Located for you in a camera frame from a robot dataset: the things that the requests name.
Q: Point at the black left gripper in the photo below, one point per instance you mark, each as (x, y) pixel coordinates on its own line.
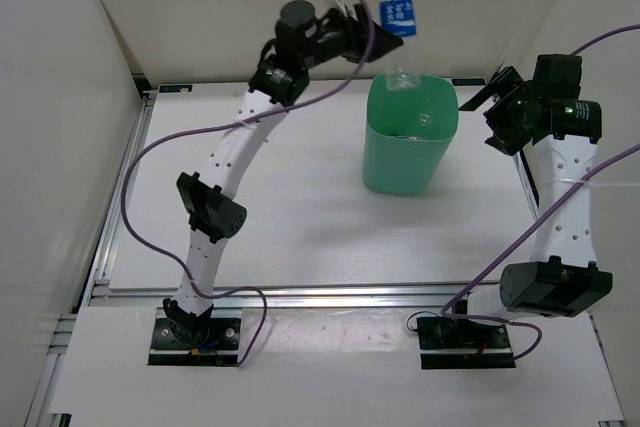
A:
(356, 47)

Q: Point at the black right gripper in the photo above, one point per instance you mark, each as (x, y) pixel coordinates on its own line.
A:
(504, 138)

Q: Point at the blue label clear bottle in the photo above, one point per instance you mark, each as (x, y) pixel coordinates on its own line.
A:
(398, 17)

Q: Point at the white orange label clear bottle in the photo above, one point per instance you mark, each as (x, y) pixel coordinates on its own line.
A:
(405, 137)

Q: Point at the clear plastic bottle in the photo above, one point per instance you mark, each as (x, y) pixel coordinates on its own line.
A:
(425, 122)

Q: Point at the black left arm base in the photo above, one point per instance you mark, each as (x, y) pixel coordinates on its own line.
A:
(210, 339)

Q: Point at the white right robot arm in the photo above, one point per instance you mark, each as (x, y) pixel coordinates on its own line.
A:
(561, 278)

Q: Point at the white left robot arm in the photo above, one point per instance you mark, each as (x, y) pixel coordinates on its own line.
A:
(208, 197)

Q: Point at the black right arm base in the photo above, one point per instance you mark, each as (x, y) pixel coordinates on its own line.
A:
(448, 344)

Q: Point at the green plastic bin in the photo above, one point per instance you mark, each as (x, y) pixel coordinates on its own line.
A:
(405, 168)

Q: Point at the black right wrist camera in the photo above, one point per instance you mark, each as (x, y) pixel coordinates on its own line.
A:
(558, 76)

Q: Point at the aluminium right table rail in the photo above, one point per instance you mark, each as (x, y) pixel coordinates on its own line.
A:
(520, 177)

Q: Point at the aluminium front table rail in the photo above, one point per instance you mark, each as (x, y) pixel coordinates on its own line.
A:
(412, 295)

